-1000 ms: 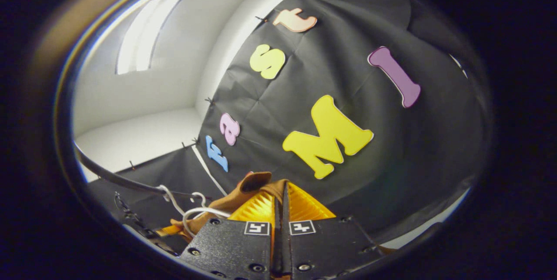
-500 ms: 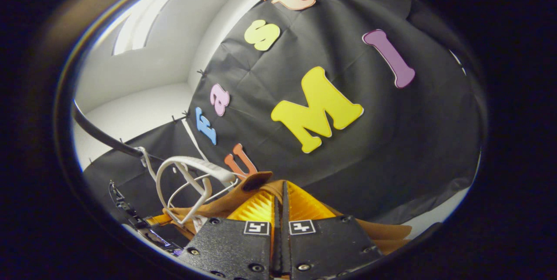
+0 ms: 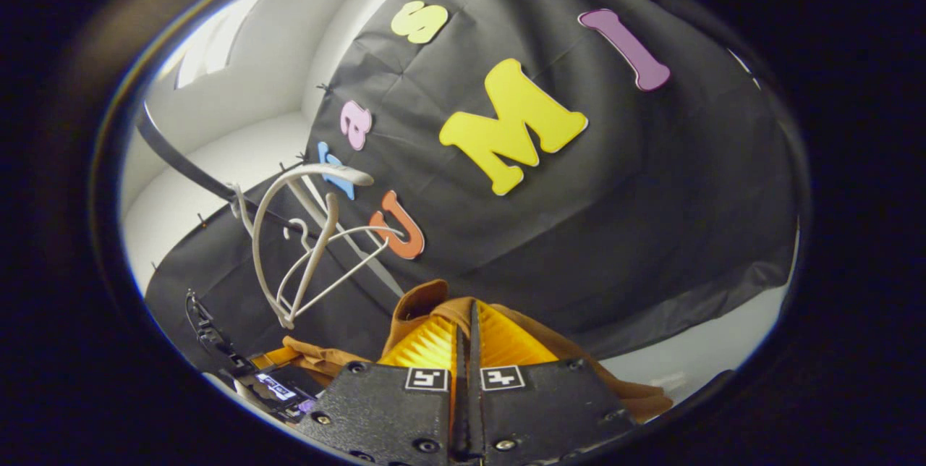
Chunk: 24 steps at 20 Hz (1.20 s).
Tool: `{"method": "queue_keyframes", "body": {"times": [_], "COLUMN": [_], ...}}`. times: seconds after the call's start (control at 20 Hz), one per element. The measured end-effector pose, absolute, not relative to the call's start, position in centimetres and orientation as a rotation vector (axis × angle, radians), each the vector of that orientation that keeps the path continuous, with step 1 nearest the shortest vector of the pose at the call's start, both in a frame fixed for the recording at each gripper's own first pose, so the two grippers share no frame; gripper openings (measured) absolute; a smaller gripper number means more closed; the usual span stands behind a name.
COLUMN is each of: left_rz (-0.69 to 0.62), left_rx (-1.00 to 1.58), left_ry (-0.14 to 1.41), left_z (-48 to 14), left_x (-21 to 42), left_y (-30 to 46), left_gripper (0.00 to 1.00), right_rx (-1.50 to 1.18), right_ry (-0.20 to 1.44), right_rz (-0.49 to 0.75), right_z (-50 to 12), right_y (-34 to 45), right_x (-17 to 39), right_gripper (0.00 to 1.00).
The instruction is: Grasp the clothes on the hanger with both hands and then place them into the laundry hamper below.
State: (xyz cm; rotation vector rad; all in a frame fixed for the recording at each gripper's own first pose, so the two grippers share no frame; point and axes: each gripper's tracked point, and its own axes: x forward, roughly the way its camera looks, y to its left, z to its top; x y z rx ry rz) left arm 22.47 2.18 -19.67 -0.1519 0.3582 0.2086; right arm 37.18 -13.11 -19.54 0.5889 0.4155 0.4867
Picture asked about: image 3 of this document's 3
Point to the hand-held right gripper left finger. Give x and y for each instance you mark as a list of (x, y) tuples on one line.
[(391, 408)]

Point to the black backdrop cloth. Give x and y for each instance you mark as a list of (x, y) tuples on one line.
[(651, 198)]

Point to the white plastic hanger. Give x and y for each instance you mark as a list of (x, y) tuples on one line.
[(362, 228), (340, 173)]

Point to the display screen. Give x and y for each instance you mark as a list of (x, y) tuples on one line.
[(278, 386)]

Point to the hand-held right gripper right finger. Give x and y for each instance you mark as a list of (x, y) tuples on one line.
[(542, 408)]

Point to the brown jacket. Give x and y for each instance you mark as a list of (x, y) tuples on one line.
[(427, 299)]

